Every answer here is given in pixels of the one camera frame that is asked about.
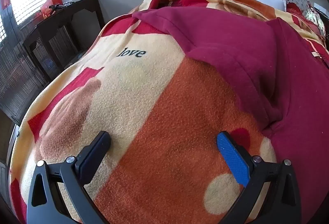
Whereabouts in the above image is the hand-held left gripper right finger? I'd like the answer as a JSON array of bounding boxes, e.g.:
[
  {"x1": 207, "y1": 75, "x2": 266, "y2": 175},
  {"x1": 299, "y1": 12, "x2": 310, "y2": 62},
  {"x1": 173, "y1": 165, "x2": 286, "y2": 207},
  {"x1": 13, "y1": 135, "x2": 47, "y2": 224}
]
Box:
[{"x1": 217, "y1": 131, "x2": 302, "y2": 224}]

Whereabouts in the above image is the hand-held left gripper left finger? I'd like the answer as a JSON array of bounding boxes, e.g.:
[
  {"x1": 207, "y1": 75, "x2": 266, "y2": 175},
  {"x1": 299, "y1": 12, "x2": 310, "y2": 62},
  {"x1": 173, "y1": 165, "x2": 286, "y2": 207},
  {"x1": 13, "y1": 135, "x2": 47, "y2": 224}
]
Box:
[{"x1": 26, "y1": 131, "x2": 111, "y2": 224}]

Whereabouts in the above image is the maroon sweatshirt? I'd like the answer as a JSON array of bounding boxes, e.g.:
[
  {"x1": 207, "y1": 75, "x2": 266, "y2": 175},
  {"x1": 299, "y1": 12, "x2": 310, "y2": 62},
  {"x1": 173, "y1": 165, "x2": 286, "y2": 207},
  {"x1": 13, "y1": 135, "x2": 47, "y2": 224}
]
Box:
[{"x1": 132, "y1": 4, "x2": 329, "y2": 224}]

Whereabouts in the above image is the printed fleece blanket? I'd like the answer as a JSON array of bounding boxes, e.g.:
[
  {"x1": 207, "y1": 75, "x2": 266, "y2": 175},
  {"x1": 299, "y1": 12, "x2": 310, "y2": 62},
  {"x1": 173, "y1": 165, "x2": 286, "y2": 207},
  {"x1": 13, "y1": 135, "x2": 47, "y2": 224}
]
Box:
[{"x1": 9, "y1": 0, "x2": 329, "y2": 224}]

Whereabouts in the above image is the dark slatted wooden cabinet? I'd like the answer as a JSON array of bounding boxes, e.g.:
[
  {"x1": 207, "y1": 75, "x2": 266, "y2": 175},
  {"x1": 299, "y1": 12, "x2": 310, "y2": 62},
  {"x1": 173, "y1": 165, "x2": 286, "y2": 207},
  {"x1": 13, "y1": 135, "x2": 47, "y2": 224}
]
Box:
[{"x1": 0, "y1": 6, "x2": 50, "y2": 125}]

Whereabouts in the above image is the dark wooden desk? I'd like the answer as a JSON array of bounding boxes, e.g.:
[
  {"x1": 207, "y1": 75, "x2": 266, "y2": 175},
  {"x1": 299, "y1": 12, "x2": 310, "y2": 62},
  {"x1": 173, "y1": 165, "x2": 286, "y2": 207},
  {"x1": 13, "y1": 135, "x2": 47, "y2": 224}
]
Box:
[{"x1": 23, "y1": 0, "x2": 106, "y2": 81}]

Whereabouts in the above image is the red gift box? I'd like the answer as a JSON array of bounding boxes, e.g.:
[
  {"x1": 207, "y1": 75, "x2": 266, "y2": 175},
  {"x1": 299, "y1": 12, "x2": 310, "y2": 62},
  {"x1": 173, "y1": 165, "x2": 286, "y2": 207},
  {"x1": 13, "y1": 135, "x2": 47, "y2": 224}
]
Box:
[{"x1": 41, "y1": 0, "x2": 64, "y2": 19}]

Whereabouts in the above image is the red patterned cloth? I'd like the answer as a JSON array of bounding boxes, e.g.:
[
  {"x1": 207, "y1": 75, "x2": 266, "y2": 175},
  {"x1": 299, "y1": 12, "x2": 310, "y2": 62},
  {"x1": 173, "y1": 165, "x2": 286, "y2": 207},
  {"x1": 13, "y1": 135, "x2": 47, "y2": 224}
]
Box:
[{"x1": 286, "y1": 0, "x2": 315, "y2": 21}]

